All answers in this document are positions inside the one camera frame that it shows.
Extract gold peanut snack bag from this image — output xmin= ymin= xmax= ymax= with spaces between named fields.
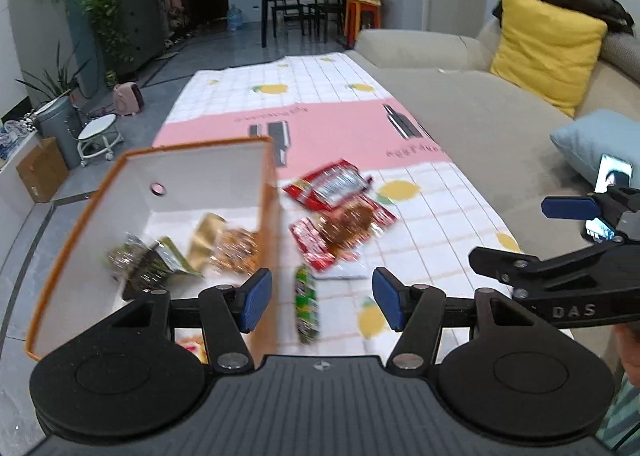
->
xmin=186 ymin=213 xmax=258 ymax=275

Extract green sausage stick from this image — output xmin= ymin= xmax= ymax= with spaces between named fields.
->
xmin=294 ymin=265 xmax=320 ymax=344

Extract dark green snack bag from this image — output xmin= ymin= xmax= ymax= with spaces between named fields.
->
xmin=106 ymin=234 xmax=198 ymax=300

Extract red brown jerky packet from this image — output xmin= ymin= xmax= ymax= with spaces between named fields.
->
xmin=288 ymin=196 xmax=397 ymax=273

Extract red silver snack bag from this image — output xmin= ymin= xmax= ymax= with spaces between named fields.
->
xmin=283 ymin=159 xmax=372 ymax=212

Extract red white snack packet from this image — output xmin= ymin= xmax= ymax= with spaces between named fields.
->
xmin=176 ymin=335 xmax=208 ymax=365

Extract smartphone with lit screen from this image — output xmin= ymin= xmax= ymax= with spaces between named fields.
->
xmin=583 ymin=152 xmax=635 ymax=243

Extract light blue cushion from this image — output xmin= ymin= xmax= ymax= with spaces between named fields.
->
xmin=550 ymin=109 xmax=639 ymax=188

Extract beige sofa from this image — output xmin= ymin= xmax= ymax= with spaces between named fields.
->
xmin=345 ymin=14 xmax=640 ymax=337

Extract lemon pattern picnic mat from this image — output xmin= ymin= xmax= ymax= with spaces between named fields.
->
xmin=154 ymin=54 xmax=518 ymax=356

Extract orange cardboard storage box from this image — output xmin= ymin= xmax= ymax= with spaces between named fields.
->
xmin=25 ymin=137 xmax=281 ymax=361

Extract yellow cushion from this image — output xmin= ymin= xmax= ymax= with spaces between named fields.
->
xmin=489 ymin=0 xmax=608 ymax=118

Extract dark blanket on sofa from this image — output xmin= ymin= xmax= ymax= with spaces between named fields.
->
xmin=491 ymin=0 xmax=637 ymax=36

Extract white round rolling stool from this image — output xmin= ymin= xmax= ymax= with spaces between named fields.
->
xmin=76 ymin=113 xmax=124 ymax=168

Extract brown cardboard box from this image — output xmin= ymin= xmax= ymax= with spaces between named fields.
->
xmin=16 ymin=137 xmax=68 ymax=203

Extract pink small heater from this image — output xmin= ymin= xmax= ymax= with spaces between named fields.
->
xmin=113 ymin=82 xmax=144 ymax=117

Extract grey trash bin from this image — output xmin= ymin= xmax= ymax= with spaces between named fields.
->
xmin=32 ymin=95 xmax=81 ymax=170

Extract orange stool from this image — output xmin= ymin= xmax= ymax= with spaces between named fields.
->
xmin=344 ymin=0 xmax=384 ymax=48

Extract potted spiky plant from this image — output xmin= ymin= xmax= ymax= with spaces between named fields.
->
xmin=16 ymin=42 xmax=92 ymax=101

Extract blue water jug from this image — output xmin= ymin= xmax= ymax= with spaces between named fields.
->
xmin=227 ymin=4 xmax=243 ymax=32

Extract dark cabinet with plants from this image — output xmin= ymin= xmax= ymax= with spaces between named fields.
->
xmin=82 ymin=0 xmax=165 ymax=86

